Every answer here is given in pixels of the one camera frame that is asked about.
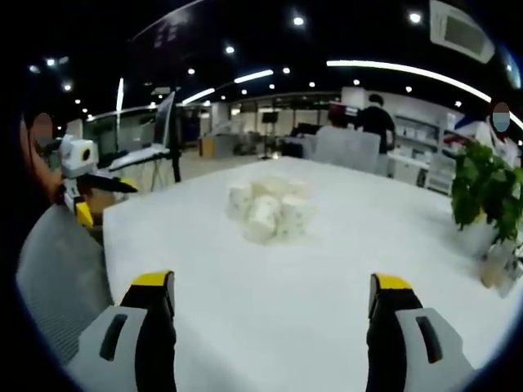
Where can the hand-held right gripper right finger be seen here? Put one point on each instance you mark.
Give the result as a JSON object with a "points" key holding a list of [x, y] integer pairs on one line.
{"points": [[408, 351]]}

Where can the white plant pot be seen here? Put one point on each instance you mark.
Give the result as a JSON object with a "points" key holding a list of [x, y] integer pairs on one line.
{"points": [[478, 234]]}

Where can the black screen on tripod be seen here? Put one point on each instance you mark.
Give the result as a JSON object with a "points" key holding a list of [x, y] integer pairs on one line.
{"points": [[269, 130]]}

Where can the green potted plant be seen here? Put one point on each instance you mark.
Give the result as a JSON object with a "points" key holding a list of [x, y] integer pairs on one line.
{"points": [[486, 183]]}

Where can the pile of white paper cups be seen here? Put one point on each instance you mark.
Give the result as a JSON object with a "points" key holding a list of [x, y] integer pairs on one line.
{"points": [[269, 212]]}

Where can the black tripod stand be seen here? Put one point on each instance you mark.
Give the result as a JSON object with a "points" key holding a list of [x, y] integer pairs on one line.
{"points": [[176, 139]]}

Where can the brown cardboard box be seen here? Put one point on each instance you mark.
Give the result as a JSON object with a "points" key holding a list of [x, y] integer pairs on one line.
{"points": [[102, 202]]}

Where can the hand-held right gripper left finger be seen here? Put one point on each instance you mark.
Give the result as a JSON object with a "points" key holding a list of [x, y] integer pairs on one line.
{"points": [[122, 351]]}

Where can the open laptop on stand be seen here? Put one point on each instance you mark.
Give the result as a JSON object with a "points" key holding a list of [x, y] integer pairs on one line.
{"points": [[153, 141]]}

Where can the small beige jar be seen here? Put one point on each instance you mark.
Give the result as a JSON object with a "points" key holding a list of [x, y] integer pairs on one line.
{"points": [[492, 275]]}

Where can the grey mesh office chair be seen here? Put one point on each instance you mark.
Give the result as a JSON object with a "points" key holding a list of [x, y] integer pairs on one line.
{"points": [[61, 281]]}

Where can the ceiling air conditioner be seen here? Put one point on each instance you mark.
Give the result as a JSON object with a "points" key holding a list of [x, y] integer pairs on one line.
{"points": [[461, 30]]}

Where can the long ceiling light strip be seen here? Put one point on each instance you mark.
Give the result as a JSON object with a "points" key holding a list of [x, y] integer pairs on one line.
{"points": [[412, 72]]}

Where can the white storage shelf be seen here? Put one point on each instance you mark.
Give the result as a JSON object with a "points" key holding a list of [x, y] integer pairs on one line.
{"points": [[425, 155]]}

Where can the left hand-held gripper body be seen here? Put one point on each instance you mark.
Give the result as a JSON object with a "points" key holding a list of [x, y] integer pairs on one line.
{"points": [[75, 157]]}

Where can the white table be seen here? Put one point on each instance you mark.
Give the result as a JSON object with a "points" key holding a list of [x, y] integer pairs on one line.
{"points": [[261, 294]]}

